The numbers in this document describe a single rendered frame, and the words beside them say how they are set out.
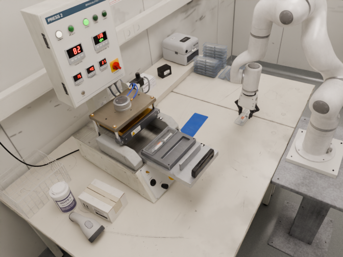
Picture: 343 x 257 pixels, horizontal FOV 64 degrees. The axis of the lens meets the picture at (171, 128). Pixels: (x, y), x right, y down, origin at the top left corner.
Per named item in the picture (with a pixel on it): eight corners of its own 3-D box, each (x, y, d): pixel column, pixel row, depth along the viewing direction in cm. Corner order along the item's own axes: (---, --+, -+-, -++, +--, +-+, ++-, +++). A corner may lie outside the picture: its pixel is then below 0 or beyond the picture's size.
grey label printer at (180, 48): (162, 59, 228) (160, 40, 216) (177, 49, 238) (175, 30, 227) (186, 67, 215) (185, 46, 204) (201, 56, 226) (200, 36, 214)
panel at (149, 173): (156, 200, 132) (138, 170, 124) (192, 160, 148) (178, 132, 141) (159, 201, 130) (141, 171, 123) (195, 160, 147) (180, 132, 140)
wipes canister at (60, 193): (55, 209, 133) (43, 190, 123) (69, 196, 139) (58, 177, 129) (67, 217, 129) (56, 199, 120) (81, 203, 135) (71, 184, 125)
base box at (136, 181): (82, 157, 158) (72, 135, 146) (128, 121, 179) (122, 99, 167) (153, 204, 131) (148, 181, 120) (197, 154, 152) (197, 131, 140)
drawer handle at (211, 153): (191, 176, 114) (190, 170, 111) (210, 153, 122) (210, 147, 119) (195, 178, 113) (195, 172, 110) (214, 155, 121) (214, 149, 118)
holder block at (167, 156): (141, 154, 125) (140, 150, 124) (168, 129, 136) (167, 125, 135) (169, 170, 117) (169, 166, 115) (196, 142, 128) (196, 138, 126)
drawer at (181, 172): (138, 160, 128) (135, 148, 123) (167, 132, 140) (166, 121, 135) (190, 189, 113) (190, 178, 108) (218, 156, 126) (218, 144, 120)
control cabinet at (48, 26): (73, 134, 146) (18, 9, 104) (118, 102, 164) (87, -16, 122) (93, 146, 138) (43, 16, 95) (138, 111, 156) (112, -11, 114)
